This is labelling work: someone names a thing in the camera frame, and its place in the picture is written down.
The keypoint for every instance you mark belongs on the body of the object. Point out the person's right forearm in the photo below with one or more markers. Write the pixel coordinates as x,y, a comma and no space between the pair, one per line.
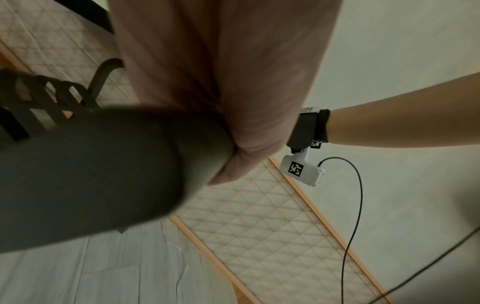
405,115

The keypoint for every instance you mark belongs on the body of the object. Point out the pink fabric cushion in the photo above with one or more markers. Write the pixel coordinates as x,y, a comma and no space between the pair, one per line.
225,74

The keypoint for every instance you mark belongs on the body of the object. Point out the dark grey chair seat cushion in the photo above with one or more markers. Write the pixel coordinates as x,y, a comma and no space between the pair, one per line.
93,178

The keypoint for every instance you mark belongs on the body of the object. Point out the black furniture edge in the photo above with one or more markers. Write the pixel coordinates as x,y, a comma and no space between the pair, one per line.
93,13

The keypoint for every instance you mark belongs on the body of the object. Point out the white wrist camera with marker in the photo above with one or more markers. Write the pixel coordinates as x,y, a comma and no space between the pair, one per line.
302,170

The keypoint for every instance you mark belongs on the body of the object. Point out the quilted beige panel, wooden frame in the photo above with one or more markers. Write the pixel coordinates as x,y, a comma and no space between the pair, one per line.
270,228

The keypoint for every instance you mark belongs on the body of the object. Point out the black chair frame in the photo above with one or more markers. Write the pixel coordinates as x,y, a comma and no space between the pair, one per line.
37,98

